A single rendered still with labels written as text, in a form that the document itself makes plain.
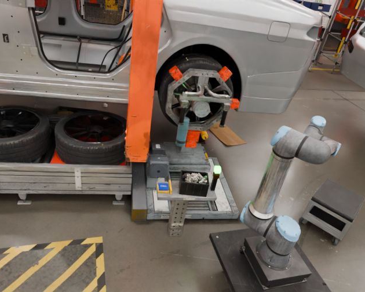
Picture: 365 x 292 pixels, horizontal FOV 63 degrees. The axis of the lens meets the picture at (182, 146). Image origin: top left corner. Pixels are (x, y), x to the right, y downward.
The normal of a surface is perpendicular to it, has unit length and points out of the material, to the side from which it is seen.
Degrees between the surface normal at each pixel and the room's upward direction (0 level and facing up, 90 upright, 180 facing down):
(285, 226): 6
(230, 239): 0
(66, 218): 0
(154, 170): 90
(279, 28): 90
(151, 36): 90
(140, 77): 90
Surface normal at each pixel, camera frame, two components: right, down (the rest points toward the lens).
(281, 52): 0.15, 0.55
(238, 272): 0.14, -0.83
